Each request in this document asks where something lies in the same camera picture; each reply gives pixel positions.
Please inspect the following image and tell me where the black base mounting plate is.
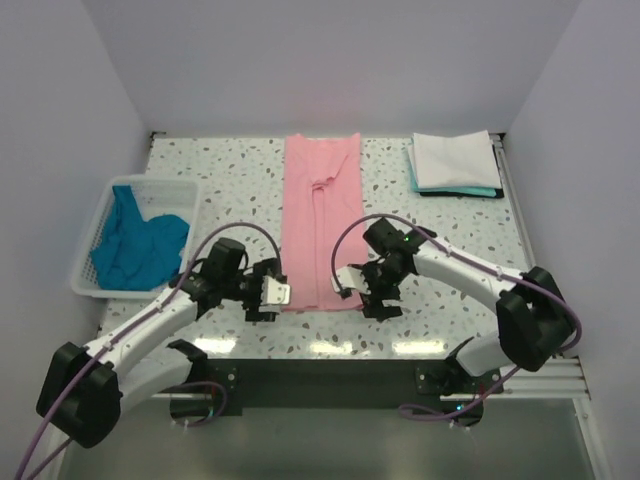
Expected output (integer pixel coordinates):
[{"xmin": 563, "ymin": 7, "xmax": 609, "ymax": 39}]
[{"xmin": 169, "ymin": 359, "xmax": 503, "ymax": 426}]

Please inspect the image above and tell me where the folded teal t shirt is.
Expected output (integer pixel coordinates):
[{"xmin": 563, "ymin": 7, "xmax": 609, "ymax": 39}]
[{"xmin": 406, "ymin": 146, "xmax": 504, "ymax": 199}]

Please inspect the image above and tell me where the aluminium frame rail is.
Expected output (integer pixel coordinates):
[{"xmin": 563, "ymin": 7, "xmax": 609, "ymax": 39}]
[{"xmin": 63, "ymin": 353, "xmax": 592, "ymax": 400}]

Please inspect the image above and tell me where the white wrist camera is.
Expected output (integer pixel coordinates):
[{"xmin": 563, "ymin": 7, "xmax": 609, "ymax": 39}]
[
  {"xmin": 331, "ymin": 266, "xmax": 370, "ymax": 298},
  {"xmin": 261, "ymin": 276, "xmax": 291, "ymax": 306}
]

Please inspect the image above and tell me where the folded white t shirt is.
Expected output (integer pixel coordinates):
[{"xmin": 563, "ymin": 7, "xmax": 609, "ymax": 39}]
[{"xmin": 408, "ymin": 130, "xmax": 502, "ymax": 190}]

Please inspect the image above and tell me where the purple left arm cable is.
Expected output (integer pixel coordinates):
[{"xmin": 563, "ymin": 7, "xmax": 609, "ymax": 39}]
[{"xmin": 14, "ymin": 222, "xmax": 284, "ymax": 480}]

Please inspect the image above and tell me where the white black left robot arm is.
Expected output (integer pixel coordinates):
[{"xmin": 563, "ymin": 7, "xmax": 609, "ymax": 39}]
[{"xmin": 36, "ymin": 238, "xmax": 291, "ymax": 448}]

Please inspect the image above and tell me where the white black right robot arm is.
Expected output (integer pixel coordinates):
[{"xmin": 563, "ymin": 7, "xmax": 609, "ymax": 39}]
[{"xmin": 357, "ymin": 217, "xmax": 581, "ymax": 393}]

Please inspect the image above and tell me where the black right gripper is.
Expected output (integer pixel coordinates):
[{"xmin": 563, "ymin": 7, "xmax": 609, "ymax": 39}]
[{"xmin": 355, "ymin": 260, "xmax": 409, "ymax": 322}]

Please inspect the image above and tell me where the white plastic basket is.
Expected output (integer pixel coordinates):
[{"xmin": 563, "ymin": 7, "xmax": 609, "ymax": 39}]
[{"xmin": 71, "ymin": 175, "xmax": 201, "ymax": 300}]

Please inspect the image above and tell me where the blue t shirt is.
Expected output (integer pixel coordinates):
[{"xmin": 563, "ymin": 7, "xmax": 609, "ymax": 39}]
[{"xmin": 90, "ymin": 185, "xmax": 189, "ymax": 291}]

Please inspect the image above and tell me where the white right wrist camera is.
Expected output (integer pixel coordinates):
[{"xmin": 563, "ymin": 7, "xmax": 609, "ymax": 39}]
[{"xmin": 331, "ymin": 266, "xmax": 370, "ymax": 298}]

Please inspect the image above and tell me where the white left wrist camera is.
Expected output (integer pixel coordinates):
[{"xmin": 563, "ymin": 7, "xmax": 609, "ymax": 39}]
[{"xmin": 261, "ymin": 276, "xmax": 291, "ymax": 306}]

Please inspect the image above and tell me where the folded black t shirt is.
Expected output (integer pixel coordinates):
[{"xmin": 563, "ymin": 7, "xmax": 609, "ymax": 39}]
[{"xmin": 408, "ymin": 137, "xmax": 503, "ymax": 198}]

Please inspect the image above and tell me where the pink t shirt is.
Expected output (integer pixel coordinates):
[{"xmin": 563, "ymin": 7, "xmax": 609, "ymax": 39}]
[{"xmin": 281, "ymin": 133, "xmax": 364, "ymax": 312}]

